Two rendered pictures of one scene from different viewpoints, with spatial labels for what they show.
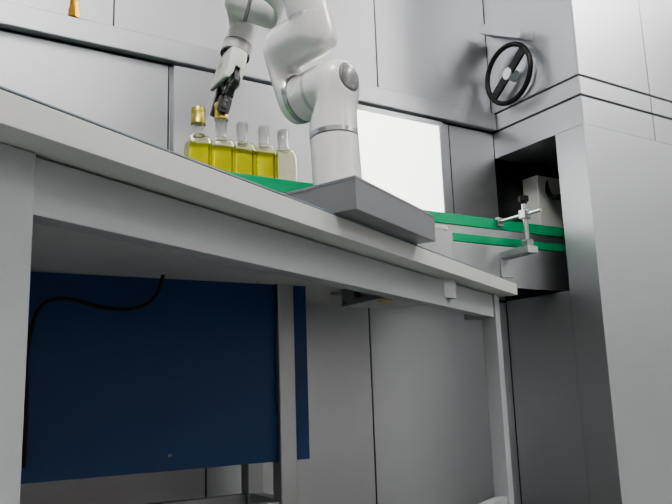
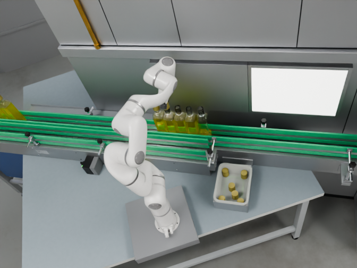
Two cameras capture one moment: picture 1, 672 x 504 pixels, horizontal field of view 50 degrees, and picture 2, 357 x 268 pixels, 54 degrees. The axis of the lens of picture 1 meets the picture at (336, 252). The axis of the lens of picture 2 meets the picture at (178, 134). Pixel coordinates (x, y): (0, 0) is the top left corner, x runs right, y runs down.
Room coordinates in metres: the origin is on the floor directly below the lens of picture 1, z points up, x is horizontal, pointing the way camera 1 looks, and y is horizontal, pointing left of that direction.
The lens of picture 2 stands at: (1.11, -0.74, 2.45)
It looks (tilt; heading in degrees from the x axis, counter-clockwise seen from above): 53 degrees down; 59
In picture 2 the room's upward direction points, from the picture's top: 17 degrees counter-clockwise
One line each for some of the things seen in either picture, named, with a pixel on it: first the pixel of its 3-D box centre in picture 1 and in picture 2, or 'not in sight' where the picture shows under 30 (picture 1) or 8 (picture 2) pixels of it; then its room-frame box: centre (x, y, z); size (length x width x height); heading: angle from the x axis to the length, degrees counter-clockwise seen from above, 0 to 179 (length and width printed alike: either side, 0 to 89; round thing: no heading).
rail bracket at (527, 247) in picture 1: (520, 235); (347, 171); (2.05, -0.53, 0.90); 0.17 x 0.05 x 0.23; 32
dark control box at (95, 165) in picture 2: not in sight; (92, 165); (1.28, 0.58, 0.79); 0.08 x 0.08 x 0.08; 32
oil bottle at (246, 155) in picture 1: (242, 182); (182, 125); (1.73, 0.22, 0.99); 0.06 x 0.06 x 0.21; 33
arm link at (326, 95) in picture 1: (327, 102); (156, 197); (1.35, 0.01, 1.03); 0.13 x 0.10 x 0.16; 48
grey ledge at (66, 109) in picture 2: not in sight; (95, 118); (1.50, 0.80, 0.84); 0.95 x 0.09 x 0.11; 122
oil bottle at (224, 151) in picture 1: (221, 179); (172, 125); (1.70, 0.27, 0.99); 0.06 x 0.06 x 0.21; 32
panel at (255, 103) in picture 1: (322, 153); (244, 88); (2.01, 0.03, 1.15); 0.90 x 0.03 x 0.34; 122
